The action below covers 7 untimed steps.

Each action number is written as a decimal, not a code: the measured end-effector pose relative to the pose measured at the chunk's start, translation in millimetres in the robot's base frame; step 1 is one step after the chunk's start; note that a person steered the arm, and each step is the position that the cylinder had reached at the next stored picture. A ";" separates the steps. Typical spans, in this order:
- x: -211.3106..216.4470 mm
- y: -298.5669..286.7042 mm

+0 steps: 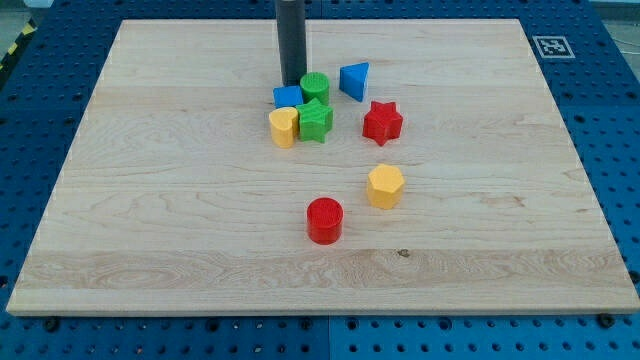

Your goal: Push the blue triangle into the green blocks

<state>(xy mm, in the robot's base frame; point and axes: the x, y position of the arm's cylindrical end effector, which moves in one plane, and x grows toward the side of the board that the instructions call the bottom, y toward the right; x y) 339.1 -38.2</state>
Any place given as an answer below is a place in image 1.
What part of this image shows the red cylinder block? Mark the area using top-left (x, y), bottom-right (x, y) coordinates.
top-left (306, 197), bottom-right (344, 245)

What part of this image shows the yellow heart block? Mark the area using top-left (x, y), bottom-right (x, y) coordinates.
top-left (268, 107), bottom-right (299, 148)

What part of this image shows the blue triangle block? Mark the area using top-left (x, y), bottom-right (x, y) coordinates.
top-left (339, 62), bottom-right (370, 102)

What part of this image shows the yellow hexagon block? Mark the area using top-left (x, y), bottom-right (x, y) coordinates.
top-left (366, 164), bottom-right (405, 210)

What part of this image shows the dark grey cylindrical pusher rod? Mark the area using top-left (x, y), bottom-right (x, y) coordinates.
top-left (275, 0), bottom-right (307, 86)

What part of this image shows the white fiducial marker tag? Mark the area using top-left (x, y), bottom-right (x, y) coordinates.
top-left (532, 35), bottom-right (575, 59)

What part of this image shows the light wooden board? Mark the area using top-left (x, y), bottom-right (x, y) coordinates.
top-left (7, 19), bottom-right (639, 316)

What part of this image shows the red star block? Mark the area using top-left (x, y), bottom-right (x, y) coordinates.
top-left (362, 101), bottom-right (404, 146)

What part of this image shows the green cylinder block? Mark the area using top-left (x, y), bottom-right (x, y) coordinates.
top-left (300, 72), bottom-right (330, 105)

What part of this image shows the blue cube block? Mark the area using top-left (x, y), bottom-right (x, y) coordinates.
top-left (273, 85), bottom-right (304, 108)

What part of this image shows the green star block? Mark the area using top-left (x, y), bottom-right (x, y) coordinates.
top-left (296, 98), bottom-right (333, 143)

